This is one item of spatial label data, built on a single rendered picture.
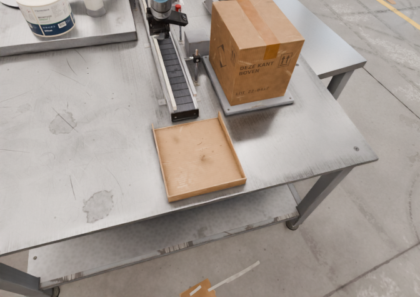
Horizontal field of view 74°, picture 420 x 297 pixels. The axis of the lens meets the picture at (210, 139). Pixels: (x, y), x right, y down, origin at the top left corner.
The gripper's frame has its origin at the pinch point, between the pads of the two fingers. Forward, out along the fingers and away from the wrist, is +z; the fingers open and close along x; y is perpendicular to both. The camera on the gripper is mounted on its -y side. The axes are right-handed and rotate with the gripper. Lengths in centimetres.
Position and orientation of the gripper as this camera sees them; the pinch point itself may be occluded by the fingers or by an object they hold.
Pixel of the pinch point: (165, 35)
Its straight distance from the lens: 131.3
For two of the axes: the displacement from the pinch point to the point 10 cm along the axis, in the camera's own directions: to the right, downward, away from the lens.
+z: -1.8, 1.1, 9.8
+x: 2.2, 9.7, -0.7
